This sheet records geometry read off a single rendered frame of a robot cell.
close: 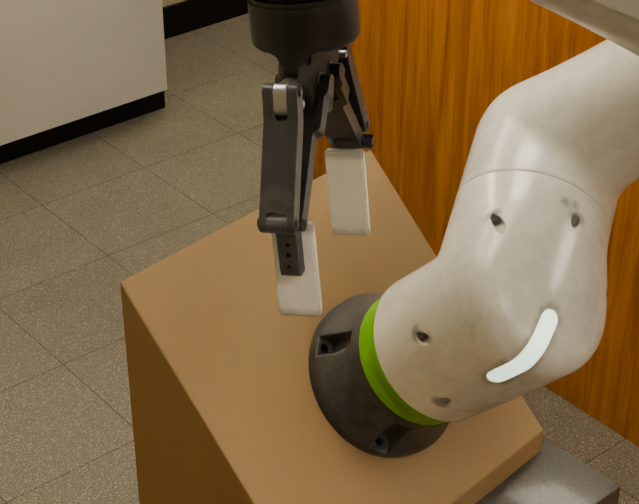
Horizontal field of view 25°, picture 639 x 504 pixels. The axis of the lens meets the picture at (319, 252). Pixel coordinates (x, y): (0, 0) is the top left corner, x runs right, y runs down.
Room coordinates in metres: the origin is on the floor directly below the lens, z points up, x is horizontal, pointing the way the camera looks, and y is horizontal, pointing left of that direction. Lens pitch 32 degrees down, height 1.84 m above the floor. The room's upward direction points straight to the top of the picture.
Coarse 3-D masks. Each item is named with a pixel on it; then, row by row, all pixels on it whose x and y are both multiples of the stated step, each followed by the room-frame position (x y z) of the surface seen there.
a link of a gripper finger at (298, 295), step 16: (272, 240) 0.84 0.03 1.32; (304, 240) 0.84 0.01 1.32; (304, 256) 0.84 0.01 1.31; (304, 272) 0.83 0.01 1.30; (288, 288) 0.84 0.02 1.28; (304, 288) 0.83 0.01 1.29; (320, 288) 0.84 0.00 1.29; (288, 304) 0.84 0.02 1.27; (304, 304) 0.83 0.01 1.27; (320, 304) 0.83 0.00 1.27
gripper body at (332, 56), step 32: (256, 0) 0.91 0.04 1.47; (288, 0) 0.90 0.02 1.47; (320, 0) 0.90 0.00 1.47; (352, 0) 0.91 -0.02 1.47; (256, 32) 0.91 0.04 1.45; (288, 32) 0.89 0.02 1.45; (320, 32) 0.89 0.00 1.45; (352, 32) 0.91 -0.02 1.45; (288, 64) 0.89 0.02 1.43; (320, 64) 0.91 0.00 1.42
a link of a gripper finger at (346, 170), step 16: (336, 160) 0.97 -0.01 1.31; (352, 160) 0.97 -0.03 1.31; (336, 176) 0.97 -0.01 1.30; (352, 176) 0.97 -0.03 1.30; (336, 192) 0.97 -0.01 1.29; (352, 192) 0.97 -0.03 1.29; (336, 208) 0.97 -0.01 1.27; (352, 208) 0.96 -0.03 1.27; (368, 208) 0.97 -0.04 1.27; (336, 224) 0.97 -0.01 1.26; (352, 224) 0.96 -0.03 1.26; (368, 224) 0.96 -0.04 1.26
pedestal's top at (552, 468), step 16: (544, 448) 1.08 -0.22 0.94; (560, 448) 1.08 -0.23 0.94; (528, 464) 1.05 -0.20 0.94; (544, 464) 1.05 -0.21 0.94; (560, 464) 1.05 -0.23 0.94; (576, 464) 1.05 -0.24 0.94; (512, 480) 1.03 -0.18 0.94; (528, 480) 1.03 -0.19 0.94; (544, 480) 1.03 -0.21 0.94; (560, 480) 1.03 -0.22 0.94; (576, 480) 1.03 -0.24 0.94; (592, 480) 1.03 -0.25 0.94; (608, 480) 1.03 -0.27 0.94; (496, 496) 1.01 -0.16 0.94; (512, 496) 1.01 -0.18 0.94; (528, 496) 1.01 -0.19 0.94; (544, 496) 1.01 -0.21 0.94; (560, 496) 1.01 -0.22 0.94; (576, 496) 1.01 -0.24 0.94; (592, 496) 1.01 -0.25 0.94; (608, 496) 1.01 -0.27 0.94
